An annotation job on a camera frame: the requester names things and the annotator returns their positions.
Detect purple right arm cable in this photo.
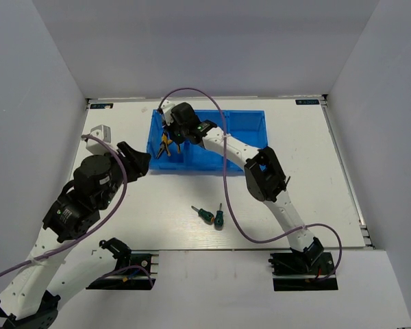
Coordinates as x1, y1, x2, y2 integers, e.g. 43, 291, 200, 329
158, 88, 343, 282

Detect blue three-compartment bin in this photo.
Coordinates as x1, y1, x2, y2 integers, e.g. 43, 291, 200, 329
147, 110, 268, 173

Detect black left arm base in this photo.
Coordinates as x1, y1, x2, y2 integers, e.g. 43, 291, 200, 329
86, 238, 159, 291

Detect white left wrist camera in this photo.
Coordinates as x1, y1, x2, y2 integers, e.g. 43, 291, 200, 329
84, 125, 112, 155

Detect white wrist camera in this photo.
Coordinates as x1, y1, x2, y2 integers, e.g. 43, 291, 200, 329
84, 125, 112, 155
158, 99, 175, 125

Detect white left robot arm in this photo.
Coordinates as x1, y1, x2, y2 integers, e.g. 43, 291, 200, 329
0, 142, 151, 328

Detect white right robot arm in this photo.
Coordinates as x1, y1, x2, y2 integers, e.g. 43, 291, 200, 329
158, 100, 324, 273

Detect long-nose yellow black pliers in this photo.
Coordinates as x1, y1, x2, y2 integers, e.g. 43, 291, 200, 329
155, 132, 174, 160

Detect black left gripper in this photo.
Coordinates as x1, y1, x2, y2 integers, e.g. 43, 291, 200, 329
98, 141, 152, 209

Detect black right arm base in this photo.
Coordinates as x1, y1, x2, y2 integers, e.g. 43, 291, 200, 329
269, 252, 338, 292

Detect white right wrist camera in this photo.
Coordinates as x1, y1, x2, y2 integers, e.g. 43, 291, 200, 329
158, 99, 175, 125

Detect green flathead stubby screwdriver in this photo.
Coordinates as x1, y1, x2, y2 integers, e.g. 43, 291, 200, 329
214, 203, 224, 230

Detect green Phillips stubby screwdriver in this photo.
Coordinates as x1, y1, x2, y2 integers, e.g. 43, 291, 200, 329
191, 206, 214, 224

